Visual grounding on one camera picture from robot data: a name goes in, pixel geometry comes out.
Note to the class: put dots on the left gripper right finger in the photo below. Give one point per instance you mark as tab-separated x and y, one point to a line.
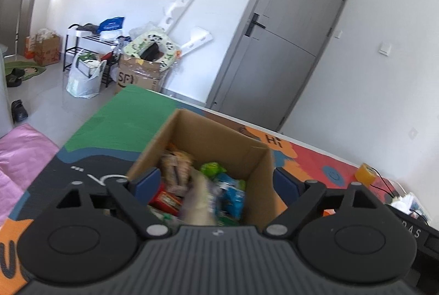
347	235

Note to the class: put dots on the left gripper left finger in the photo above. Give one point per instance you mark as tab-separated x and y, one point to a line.
88	234

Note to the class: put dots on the orange biscuit packet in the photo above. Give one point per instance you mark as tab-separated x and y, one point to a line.
175	170

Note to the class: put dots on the blue green snack packet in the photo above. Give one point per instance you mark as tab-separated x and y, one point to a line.
233	194

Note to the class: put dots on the yellow tape roll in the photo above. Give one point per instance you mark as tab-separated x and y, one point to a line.
366	175

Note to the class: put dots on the red snack packet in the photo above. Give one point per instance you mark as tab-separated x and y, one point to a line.
166	202

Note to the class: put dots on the colourful cartoon table mat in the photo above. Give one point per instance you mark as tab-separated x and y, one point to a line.
112	140

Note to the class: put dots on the pink cloth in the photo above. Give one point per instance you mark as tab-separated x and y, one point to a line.
24	154

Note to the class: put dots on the white long snack packet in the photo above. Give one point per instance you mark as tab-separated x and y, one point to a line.
200	204

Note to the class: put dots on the open cardboard box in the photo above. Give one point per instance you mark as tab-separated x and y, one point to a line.
209	141

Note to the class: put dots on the white chair back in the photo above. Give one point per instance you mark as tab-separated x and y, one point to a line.
6	121

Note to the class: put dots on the black shoe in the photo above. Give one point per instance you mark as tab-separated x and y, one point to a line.
19	113

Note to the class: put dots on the white plastic shopping bag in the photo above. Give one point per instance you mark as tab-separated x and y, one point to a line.
85	75

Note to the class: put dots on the SF cardboard box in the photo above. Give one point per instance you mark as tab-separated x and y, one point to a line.
141	73

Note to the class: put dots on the green cartoon floor mat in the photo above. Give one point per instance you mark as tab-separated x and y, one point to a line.
30	68

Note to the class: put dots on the black shoe rack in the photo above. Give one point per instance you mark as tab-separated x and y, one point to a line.
75	41

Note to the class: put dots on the small brown cardboard box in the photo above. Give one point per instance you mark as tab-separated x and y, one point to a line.
47	51

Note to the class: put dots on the blue plastic bag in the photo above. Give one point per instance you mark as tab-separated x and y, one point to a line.
111	24

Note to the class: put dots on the short white perforated board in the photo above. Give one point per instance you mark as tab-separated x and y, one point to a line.
198	37

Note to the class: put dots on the tall white perforated board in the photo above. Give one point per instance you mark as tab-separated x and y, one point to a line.
172	14

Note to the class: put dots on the grey door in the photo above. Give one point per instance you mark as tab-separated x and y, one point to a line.
269	70

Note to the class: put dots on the white wall switch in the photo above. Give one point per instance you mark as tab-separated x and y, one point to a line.
385	49

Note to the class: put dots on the black door handle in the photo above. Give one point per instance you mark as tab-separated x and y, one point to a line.
253	22

